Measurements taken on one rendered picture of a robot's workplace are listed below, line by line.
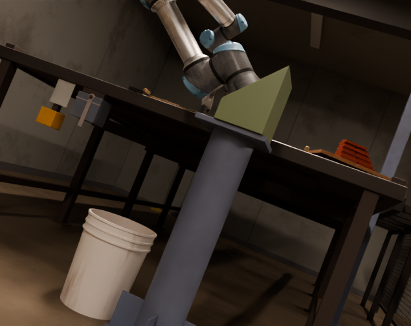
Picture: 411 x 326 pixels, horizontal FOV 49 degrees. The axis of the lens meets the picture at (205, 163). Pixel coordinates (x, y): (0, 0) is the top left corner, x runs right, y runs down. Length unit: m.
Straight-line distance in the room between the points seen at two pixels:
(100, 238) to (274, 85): 0.87
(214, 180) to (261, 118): 0.28
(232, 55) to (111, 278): 0.97
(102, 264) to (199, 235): 0.42
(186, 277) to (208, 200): 0.29
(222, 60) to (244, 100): 0.23
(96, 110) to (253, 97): 0.84
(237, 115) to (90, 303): 0.91
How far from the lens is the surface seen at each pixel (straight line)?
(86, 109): 2.17
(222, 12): 2.04
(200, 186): 1.63
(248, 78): 1.70
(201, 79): 1.78
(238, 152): 1.63
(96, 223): 1.83
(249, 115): 1.57
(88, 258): 1.85
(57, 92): 2.31
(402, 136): 3.92
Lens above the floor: 0.63
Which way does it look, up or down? 3 degrees up
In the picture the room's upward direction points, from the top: 22 degrees clockwise
